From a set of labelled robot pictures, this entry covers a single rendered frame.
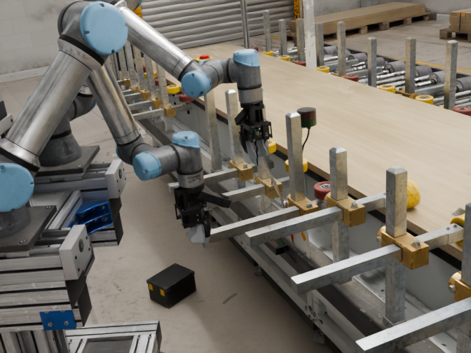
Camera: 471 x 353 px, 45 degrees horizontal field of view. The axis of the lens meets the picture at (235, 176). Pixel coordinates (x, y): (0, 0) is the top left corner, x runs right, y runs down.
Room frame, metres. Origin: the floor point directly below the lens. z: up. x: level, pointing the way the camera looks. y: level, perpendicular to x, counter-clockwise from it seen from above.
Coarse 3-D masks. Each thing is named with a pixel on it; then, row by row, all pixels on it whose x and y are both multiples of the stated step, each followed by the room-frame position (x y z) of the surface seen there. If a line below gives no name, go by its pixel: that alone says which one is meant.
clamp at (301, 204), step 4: (288, 196) 1.71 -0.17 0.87; (288, 200) 1.69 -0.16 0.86; (292, 200) 1.67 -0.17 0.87; (300, 200) 1.66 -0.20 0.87; (304, 200) 1.66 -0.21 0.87; (308, 200) 1.66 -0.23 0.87; (292, 204) 1.66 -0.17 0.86; (296, 204) 1.64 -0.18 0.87; (300, 204) 1.64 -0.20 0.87; (304, 204) 1.63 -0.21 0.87; (312, 204) 1.63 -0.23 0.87; (300, 208) 1.62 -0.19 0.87; (304, 208) 1.60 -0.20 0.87; (308, 208) 1.60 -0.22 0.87; (312, 208) 1.60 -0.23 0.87; (316, 208) 1.60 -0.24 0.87; (300, 212) 1.62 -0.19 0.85; (304, 212) 1.59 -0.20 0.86; (308, 212) 1.59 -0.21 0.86; (312, 212) 1.60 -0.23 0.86
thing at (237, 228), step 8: (320, 200) 1.66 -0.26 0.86; (288, 208) 1.64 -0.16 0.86; (296, 208) 1.63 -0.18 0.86; (320, 208) 1.65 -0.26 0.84; (256, 216) 1.60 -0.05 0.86; (264, 216) 1.59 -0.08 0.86; (272, 216) 1.59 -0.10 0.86; (280, 216) 1.60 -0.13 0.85; (288, 216) 1.61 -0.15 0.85; (296, 216) 1.62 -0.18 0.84; (232, 224) 1.56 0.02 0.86; (240, 224) 1.56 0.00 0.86; (248, 224) 1.56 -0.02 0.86; (256, 224) 1.57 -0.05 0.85; (264, 224) 1.58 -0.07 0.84; (216, 232) 1.53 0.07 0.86; (224, 232) 1.53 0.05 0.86; (232, 232) 1.54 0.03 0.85; (240, 232) 1.55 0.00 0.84; (216, 240) 1.52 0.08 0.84
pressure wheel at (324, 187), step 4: (316, 184) 1.69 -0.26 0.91; (320, 184) 1.69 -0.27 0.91; (324, 184) 1.69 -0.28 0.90; (328, 184) 1.67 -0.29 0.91; (316, 188) 1.66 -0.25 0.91; (320, 188) 1.66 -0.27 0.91; (324, 188) 1.66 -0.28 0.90; (328, 188) 1.65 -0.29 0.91; (316, 192) 1.66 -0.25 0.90; (320, 192) 1.64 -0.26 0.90; (324, 192) 1.64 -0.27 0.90; (328, 192) 1.64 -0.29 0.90; (316, 196) 1.66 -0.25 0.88; (320, 196) 1.64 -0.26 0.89; (324, 196) 1.64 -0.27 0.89
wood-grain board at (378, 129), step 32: (288, 64) 3.61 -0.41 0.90; (224, 96) 2.98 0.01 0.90; (288, 96) 2.85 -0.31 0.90; (320, 96) 2.78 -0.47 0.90; (352, 96) 2.72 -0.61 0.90; (384, 96) 2.66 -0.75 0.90; (320, 128) 2.28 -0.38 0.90; (352, 128) 2.24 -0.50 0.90; (384, 128) 2.19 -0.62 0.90; (416, 128) 2.15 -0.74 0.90; (448, 128) 2.11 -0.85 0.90; (320, 160) 1.91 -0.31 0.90; (352, 160) 1.88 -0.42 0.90; (384, 160) 1.85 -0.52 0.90; (416, 160) 1.82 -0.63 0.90; (448, 160) 1.79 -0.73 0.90; (352, 192) 1.66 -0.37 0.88; (448, 192) 1.55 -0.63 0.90; (416, 224) 1.37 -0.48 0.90; (448, 224) 1.35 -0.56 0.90
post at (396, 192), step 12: (396, 168) 1.21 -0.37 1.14; (396, 180) 1.19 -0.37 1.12; (396, 192) 1.19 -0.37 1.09; (396, 204) 1.19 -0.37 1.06; (396, 216) 1.19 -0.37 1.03; (396, 228) 1.19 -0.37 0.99; (396, 264) 1.20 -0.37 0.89; (396, 276) 1.20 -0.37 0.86; (396, 288) 1.20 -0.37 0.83; (396, 300) 1.20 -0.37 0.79; (396, 312) 1.20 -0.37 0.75
